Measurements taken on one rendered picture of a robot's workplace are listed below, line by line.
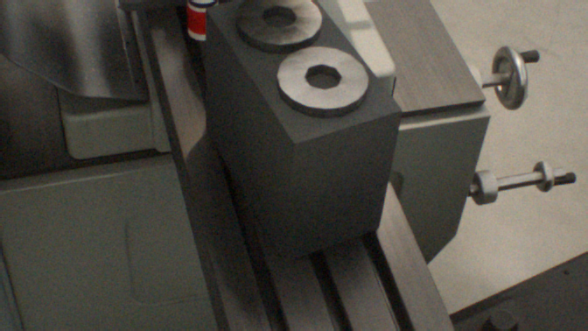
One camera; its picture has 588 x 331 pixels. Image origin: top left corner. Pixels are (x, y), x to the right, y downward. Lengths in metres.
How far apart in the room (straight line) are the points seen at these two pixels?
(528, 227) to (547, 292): 0.87
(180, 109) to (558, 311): 0.65
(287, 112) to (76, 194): 0.59
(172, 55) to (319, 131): 0.40
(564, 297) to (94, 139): 0.73
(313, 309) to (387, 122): 0.21
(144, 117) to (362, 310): 0.50
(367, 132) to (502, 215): 1.45
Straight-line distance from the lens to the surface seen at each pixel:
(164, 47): 1.29
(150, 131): 1.40
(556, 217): 2.41
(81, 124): 1.37
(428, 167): 1.62
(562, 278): 1.53
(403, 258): 1.07
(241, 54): 0.99
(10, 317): 1.64
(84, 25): 1.42
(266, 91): 0.96
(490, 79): 1.74
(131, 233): 1.56
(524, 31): 2.90
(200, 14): 1.27
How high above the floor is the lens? 1.76
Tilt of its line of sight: 48 degrees down
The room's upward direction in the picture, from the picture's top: 5 degrees clockwise
